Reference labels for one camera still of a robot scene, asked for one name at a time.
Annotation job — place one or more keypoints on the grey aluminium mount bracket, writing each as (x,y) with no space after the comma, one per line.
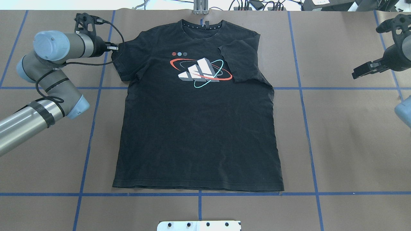
(200,7)

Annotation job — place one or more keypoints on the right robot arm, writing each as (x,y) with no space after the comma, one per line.
(403,109)

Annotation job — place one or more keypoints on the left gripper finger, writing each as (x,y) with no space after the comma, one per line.
(113,47)

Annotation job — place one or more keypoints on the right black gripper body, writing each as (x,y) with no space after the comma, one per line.
(399,58)

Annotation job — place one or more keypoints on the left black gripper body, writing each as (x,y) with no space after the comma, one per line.
(98,49)

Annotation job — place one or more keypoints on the black graphic t-shirt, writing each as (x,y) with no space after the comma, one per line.
(198,111)

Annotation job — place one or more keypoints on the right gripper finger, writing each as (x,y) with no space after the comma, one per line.
(366,69)

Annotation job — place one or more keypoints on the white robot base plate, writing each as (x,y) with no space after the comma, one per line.
(210,225)

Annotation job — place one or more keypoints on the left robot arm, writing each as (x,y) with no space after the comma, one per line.
(60,98)

